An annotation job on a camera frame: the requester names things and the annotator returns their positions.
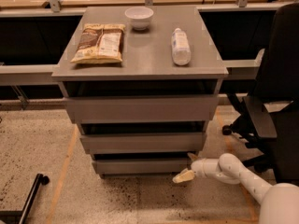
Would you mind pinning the grey metal desk frame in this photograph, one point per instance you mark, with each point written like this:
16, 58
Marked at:
33, 38

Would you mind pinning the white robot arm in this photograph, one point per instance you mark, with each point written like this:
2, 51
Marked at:
279, 203

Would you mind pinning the grey drawer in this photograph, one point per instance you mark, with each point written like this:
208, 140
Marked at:
141, 109
142, 142
143, 166

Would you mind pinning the grey middle drawer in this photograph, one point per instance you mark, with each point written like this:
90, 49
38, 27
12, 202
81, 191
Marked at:
142, 142

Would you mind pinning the white plastic bottle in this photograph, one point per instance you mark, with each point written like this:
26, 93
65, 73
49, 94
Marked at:
181, 52

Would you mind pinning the grey top drawer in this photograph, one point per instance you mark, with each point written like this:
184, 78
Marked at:
141, 109

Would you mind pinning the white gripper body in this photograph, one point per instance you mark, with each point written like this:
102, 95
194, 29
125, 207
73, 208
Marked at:
198, 167

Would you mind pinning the white ceramic bowl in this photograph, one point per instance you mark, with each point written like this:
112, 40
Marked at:
139, 17

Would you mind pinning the black office chair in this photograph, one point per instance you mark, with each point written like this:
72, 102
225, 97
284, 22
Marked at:
269, 114

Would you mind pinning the grey bottom drawer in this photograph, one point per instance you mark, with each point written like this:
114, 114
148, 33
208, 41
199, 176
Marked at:
143, 166

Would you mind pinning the black chair leg with caster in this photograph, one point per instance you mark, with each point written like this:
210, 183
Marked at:
19, 217

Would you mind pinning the grey drawer cabinet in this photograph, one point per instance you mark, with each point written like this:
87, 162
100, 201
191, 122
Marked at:
147, 69

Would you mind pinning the brown yellow snack bag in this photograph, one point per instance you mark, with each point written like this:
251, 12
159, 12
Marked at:
100, 43

